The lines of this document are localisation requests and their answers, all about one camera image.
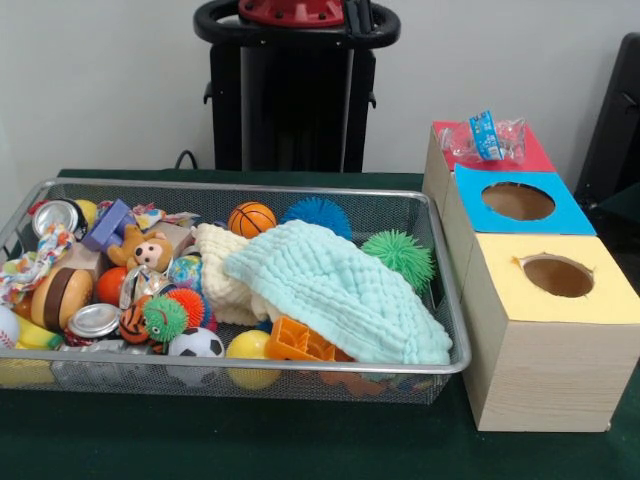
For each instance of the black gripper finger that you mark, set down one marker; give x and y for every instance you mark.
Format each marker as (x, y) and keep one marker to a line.
(366, 17)
(352, 17)

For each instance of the crushed clear plastic bottle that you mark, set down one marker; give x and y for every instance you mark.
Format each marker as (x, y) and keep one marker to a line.
(485, 140)

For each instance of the mint green waffle cloth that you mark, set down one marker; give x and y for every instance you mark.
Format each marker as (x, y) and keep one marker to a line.
(350, 295)

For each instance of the wooden box with three holes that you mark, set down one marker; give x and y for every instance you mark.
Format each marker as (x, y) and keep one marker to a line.
(550, 375)

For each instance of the blue spiky rubber ball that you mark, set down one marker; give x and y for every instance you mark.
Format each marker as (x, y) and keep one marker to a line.
(317, 210)

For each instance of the small orange basketball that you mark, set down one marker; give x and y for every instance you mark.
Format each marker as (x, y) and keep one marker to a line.
(252, 217)

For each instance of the green spiky rubber ball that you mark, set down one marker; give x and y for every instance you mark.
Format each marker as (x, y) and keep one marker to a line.
(397, 252)

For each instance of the black upright panel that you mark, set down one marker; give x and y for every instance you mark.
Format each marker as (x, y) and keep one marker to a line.
(615, 125)

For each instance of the cream waffle cloth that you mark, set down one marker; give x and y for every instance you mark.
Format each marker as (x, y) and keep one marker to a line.
(225, 280)

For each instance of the brown plush monkey toy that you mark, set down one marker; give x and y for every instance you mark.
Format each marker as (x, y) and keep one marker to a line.
(150, 252)

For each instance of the dark green tablecloth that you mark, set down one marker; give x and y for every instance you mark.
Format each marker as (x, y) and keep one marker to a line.
(250, 440)
(625, 220)

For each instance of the orange plastic brick toy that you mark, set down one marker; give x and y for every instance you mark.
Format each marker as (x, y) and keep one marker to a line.
(295, 342)

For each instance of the yellow plastic ball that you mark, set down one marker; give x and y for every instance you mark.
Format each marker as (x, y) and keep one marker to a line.
(250, 345)

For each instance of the green spiky creature toy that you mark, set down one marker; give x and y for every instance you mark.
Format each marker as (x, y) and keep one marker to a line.
(162, 320)

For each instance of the small soccer ball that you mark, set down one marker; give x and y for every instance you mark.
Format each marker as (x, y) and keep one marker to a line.
(195, 345)

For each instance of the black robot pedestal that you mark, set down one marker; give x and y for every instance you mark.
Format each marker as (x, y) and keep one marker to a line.
(300, 100)

